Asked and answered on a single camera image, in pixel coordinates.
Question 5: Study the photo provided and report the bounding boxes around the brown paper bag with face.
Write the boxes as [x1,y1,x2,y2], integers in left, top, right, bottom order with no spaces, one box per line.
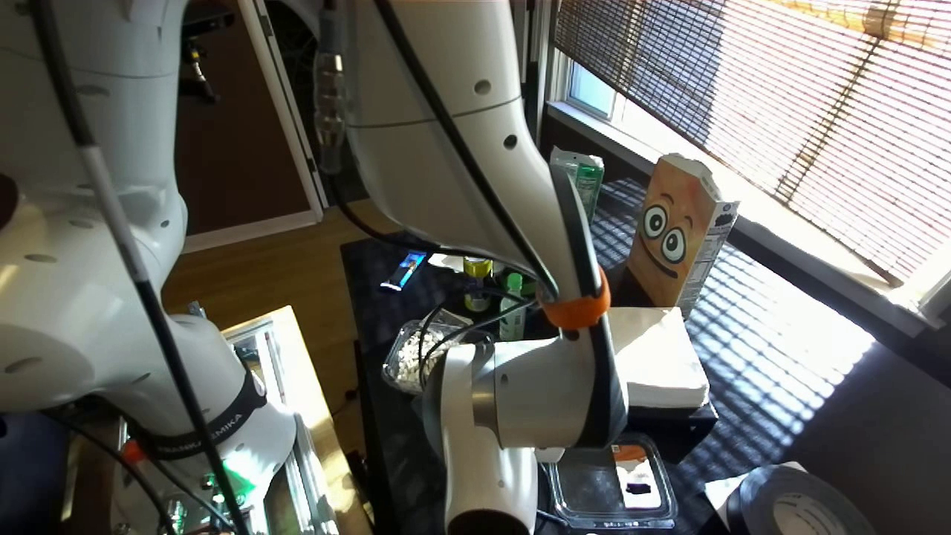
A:
[624,152,742,316]

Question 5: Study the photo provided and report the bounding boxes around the clear bottle green cap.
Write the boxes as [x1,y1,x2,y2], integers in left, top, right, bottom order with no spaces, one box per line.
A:
[498,271,528,338]

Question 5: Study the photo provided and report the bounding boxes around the blue snack bar wrapper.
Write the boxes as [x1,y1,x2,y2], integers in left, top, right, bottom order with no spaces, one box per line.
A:
[378,247,431,295]

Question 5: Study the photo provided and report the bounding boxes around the loose white paper sheets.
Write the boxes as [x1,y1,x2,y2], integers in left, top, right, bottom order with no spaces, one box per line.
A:
[424,249,468,276]

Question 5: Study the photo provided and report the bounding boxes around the orange cable strap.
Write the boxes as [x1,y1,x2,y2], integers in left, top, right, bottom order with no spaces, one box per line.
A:
[540,271,615,334]

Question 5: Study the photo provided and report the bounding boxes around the white door frame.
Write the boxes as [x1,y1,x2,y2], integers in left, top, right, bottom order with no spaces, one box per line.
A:
[234,0,329,218]

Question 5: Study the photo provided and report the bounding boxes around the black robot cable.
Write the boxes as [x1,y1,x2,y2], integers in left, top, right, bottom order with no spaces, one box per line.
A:
[26,0,596,535]

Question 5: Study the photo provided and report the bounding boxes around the grey duct tape roll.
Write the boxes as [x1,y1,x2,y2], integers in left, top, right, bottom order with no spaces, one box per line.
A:
[719,458,880,535]

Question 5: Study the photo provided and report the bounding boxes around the white napkin stack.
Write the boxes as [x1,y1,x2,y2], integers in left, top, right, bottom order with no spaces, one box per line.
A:
[604,302,713,412]

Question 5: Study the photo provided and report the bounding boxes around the large window blind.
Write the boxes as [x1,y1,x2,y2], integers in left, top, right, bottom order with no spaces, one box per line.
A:
[550,0,951,292]

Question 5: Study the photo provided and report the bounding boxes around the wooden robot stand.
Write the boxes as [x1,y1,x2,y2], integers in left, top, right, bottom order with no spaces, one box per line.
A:
[220,302,375,535]

